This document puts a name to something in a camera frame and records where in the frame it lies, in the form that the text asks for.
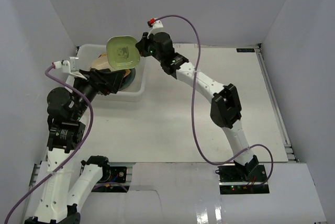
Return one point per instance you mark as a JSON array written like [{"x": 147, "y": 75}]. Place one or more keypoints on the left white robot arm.
[{"x": 60, "y": 202}]

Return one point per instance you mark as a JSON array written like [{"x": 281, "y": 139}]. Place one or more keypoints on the blue-grey round plate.
[{"x": 127, "y": 80}]

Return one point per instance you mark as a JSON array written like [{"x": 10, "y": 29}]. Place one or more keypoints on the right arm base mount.
[{"x": 229, "y": 173}]

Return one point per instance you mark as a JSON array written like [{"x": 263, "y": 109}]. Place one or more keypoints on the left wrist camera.
[{"x": 70, "y": 67}]

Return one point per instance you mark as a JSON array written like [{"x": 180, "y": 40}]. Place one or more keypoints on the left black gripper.
[{"x": 103, "y": 82}]

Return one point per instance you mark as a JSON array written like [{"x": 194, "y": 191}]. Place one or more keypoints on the white plastic bin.
[{"x": 87, "y": 53}]

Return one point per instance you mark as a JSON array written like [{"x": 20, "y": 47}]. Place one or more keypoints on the papers at table back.
[{"x": 185, "y": 45}]

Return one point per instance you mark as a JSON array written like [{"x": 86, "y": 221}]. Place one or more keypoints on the blue label sticker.
[{"x": 245, "y": 50}]

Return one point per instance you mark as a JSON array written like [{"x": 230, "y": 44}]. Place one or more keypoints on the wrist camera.
[
  {"x": 155, "y": 26},
  {"x": 70, "y": 67}
]

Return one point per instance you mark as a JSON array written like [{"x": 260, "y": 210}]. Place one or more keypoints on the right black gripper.
[{"x": 142, "y": 46}]

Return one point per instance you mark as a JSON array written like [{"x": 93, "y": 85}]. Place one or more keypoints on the cream square panda dish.
[{"x": 101, "y": 63}]

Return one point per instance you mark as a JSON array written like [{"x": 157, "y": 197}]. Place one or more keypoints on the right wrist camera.
[{"x": 155, "y": 26}]

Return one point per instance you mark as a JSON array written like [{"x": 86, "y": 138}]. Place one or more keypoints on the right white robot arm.
[{"x": 225, "y": 106}]

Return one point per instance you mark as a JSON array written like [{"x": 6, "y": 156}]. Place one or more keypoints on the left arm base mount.
[{"x": 116, "y": 174}]

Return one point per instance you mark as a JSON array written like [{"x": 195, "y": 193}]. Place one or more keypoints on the green square panda dish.
[{"x": 122, "y": 53}]

